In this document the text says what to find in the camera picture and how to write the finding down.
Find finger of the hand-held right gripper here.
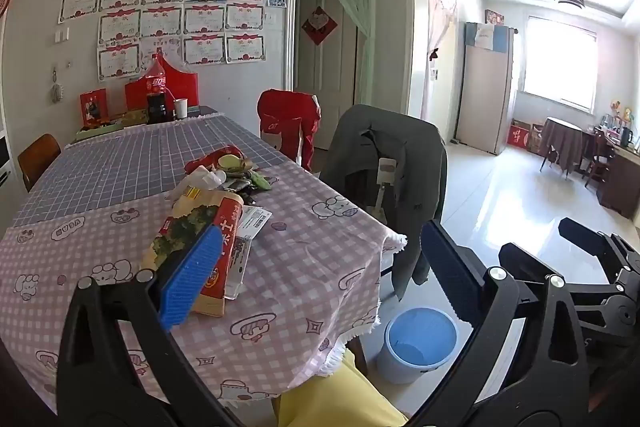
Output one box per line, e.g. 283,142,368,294
499,243,621,303
558,217,640,288

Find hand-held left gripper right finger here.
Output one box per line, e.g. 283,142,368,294
400,219,591,427

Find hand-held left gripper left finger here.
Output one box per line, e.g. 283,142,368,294
56,224,246,427

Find blue plastic bin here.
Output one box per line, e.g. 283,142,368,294
376,307,460,385

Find yellow green red snack bag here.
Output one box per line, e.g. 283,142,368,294
140,193,246,318

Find dark wooden cabinet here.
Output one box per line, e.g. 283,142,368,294
597,134,640,220

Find dark wooden chair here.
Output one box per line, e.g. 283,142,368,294
582,127,616,190

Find round table with brown cloth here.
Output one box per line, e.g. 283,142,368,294
539,117,585,178

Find small white plastic bottle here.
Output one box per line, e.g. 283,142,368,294
186,167,228,195

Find pink checked tablecloth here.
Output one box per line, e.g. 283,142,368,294
0,159,408,413

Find green leafy wrapper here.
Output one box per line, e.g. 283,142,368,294
220,154,278,194

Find red snack wrapper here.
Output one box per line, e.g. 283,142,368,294
184,146,244,175

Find red carton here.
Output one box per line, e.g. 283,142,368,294
506,119,533,150

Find white device on stand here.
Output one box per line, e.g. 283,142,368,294
372,157,398,228

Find dark dining chair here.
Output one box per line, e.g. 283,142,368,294
320,142,396,228

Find colourful toy figurines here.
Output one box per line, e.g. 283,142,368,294
600,101,637,128

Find grey grid tablecloth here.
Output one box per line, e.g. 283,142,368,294
12,113,291,228

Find chair with grey jacket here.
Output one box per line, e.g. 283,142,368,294
320,104,448,303

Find beige refrigerator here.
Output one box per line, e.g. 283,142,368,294
456,21,516,156

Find green flat boxes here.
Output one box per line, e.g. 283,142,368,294
75,109,151,142

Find bright window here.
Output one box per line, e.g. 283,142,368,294
522,16,598,114

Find person's yellow trouser leg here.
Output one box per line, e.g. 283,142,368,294
272,349,411,427

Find red gift box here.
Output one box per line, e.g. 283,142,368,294
125,59,199,110

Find brown wooden chair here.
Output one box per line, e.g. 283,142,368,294
17,133,62,192

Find red photo card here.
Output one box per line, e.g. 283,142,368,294
80,88,108,128

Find cola bottle with red label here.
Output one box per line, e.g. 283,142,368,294
145,48,168,124

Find white cabinet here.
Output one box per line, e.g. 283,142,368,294
0,127,13,202

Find blue cloth cover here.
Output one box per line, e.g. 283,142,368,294
465,22,511,50

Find white door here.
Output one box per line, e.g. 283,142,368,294
295,0,358,108

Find pink door curtain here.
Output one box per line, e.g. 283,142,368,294
427,0,458,118

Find red diamond door decoration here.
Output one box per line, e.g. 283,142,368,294
301,6,338,46

